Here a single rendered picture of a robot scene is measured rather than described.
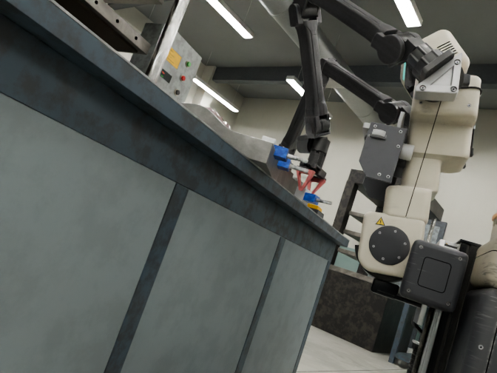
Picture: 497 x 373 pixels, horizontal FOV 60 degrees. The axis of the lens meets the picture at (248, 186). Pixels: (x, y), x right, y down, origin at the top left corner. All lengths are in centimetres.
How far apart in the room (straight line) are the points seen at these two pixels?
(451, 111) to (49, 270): 104
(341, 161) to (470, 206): 261
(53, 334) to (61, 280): 10
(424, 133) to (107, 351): 98
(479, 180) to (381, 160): 695
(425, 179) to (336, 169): 776
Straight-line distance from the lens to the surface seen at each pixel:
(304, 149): 156
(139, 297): 95
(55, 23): 64
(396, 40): 124
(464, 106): 129
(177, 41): 224
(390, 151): 124
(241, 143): 107
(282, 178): 141
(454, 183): 821
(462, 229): 796
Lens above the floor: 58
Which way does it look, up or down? 8 degrees up
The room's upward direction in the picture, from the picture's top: 20 degrees clockwise
